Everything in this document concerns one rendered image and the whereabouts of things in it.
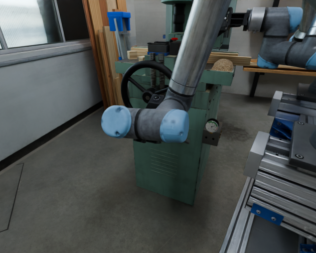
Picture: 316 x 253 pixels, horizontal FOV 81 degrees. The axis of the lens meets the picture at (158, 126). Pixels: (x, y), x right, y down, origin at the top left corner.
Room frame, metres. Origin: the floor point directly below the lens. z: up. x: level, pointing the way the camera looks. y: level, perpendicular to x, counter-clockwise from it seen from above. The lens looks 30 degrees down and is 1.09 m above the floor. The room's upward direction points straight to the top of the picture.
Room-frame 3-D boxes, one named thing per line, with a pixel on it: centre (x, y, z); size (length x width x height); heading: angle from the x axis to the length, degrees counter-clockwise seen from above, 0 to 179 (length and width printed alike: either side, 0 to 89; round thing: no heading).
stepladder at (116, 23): (1.93, 0.30, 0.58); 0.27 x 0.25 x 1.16; 72
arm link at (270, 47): (0.71, -0.42, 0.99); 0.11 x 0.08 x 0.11; 31
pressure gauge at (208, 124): (0.76, -0.26, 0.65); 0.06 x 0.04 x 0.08; 66
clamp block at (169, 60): (0.88, -0.03, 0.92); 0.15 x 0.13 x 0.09; 66
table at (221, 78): (0.96, -0.07, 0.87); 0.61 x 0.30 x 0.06; 66
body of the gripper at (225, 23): (0.78, -0.27, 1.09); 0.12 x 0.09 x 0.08; 66
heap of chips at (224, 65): (0.88, -0.30, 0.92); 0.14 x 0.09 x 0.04; 156
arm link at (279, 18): (0.73, -0.42, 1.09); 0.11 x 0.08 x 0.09; 66
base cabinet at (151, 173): (1.17, -0.15, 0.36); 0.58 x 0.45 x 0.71; 156
